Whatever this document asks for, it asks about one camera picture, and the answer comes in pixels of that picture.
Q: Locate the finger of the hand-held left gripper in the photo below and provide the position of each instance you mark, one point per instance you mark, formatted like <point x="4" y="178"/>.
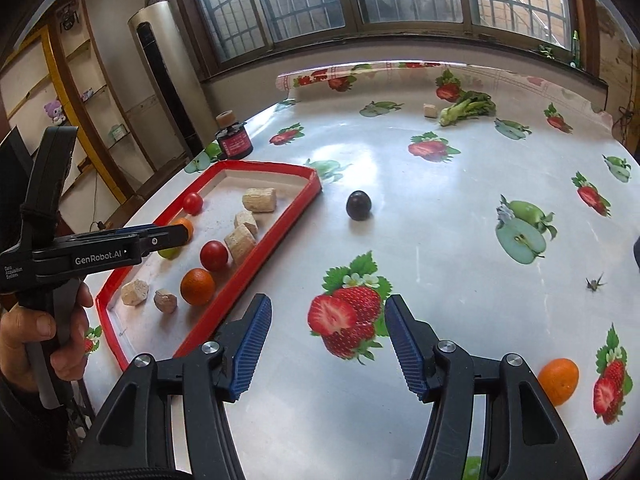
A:
<point x="165" y="239"/>

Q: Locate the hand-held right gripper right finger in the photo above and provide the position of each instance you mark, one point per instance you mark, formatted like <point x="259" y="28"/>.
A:
<point x="402" y="347"/>

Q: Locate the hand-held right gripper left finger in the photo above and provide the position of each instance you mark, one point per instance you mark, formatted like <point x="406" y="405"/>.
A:
<point x="252" y="347"/>

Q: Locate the green grape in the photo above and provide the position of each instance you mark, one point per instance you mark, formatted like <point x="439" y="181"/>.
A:
<point x="170" y="253"/>

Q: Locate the small orange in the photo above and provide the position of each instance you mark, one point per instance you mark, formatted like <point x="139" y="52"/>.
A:
<point x="183" y="222"/>
<point x="558" y="380"/>

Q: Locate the red tomato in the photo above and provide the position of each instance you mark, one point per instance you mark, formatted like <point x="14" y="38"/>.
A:
<point x="214" y="255"/>
<point x="192" y="202"/>

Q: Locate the large orange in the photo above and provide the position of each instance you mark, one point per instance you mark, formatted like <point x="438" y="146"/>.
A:
<point x="197" y="286"/>

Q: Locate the brownish bread chunk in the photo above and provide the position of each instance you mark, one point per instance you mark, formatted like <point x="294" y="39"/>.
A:
<point x="165" y="301"/>

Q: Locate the red-rimmed white tray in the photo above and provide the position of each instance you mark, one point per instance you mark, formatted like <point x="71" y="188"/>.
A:
<point x="220" y="187"/>

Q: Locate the dark purple plum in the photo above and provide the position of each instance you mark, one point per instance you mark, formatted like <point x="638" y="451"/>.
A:
<point x="359" y="205"/>

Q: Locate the person's left forearm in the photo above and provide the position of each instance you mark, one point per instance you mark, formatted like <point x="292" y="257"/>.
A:
<point x="25" y="427"/>

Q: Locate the person's left hand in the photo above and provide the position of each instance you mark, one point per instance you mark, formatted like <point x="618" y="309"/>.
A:
<point x="30" y="327"/>

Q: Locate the fruit print tablecloth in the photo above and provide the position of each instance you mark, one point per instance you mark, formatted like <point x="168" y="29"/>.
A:
<point x="425" y="235"/>

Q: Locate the green and white box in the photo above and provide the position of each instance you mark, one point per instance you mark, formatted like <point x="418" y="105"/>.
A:
<point x="118" y="132"/>

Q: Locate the black jar with red label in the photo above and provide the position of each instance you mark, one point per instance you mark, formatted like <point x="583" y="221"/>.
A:
<point x="234" y="142"/>

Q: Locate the tan round cork lid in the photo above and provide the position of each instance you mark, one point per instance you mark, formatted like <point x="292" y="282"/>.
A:
<point x="226" y="119"/>

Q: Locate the purple plush toy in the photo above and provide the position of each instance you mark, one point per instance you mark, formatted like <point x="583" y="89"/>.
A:
<point x="55" y="111"/>

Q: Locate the yellow wooden shelf unit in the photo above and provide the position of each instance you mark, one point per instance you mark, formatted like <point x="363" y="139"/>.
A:
<point x="75" y="100"/>

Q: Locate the white standing air conditioner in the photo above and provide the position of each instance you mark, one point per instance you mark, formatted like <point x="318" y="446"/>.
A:
<point x="165" y="75"/>

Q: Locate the small dried fruit stem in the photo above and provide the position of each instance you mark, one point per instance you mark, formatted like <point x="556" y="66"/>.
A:
<point x="595" y="284"/>

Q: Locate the green leafy vegetable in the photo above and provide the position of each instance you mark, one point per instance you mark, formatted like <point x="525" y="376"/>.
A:
<point x="467" y="107"/>

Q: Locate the green bottle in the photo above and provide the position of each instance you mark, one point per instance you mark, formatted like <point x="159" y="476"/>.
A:
<point x="575" y="47"/>

